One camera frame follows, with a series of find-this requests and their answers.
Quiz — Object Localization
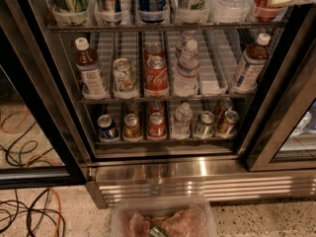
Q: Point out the right iced tea bottle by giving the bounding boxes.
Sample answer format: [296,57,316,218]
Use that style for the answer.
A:
[233,33,271,89]

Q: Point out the iced tea bottle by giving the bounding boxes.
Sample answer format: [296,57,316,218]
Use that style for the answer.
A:
[233,33,271,89]
[75,38,106,96]

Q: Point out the rear water bottle middle shelf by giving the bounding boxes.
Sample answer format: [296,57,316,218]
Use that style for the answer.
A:
[175,31,195,58]

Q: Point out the front water bottle middle shelf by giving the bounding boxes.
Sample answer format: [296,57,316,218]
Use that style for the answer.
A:
[174,39,200,97]

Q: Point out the rear Coca-Cola can middle shelf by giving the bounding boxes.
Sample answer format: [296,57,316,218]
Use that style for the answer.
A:
[144,42,165,60]

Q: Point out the stainless steel display fridge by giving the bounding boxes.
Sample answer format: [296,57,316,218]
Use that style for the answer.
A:
[26,0,315,207]

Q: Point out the front Coca-Cola can middle shelf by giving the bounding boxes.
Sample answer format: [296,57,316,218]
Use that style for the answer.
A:
[145,56,167,91]

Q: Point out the green silver can bottom shelf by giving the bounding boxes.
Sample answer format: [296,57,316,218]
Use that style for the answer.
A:
[195,111,214,136]

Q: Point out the water bottle bottom shelf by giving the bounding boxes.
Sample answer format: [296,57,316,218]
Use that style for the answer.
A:
[172,102,193,139]

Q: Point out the rear red can bottom shelf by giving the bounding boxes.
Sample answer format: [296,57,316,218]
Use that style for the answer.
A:
[148,101,165,114]

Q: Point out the front red can bottom shelf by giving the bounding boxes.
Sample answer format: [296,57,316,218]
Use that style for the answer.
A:
[148,113,166,138]

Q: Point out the rear gold can bottom shelf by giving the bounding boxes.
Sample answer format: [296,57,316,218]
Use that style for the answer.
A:
[126,102,141,117]

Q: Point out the gold can shelf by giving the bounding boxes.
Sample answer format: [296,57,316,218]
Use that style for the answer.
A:
[123,114,141,138]
[126,102,141,117]

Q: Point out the front gold can bottom shelf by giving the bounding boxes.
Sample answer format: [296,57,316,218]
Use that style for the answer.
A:
[123,114,141,138]

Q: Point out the left iced tea bottle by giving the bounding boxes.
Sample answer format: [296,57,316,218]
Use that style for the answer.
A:
[75,38,106,96]

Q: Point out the blue can bottom shelf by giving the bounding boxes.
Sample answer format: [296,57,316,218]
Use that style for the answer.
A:
[97,115,119,140]

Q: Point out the open glass fridge door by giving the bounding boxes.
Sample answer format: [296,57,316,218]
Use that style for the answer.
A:
[0,0,88,189]

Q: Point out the rear right gold can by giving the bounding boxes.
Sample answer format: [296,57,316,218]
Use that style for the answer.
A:
[213,98,233,121]

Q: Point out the front right gold can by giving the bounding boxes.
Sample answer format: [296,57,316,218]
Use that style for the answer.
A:
[217,111,239,136]

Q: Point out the white green soda can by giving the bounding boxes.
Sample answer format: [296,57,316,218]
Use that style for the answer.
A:
[113,57,136,93]

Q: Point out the pink cloth in bin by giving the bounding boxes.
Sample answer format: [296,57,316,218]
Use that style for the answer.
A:
[123,205,209,237]

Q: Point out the clear plastic bin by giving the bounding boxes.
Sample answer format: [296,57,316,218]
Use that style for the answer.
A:
[111,196,217,237]

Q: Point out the green object in bin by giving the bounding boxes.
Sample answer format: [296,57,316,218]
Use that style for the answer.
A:
[149,226,168,237]

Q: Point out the orange cable on floor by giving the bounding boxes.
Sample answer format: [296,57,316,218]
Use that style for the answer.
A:
[0,107,63,237]

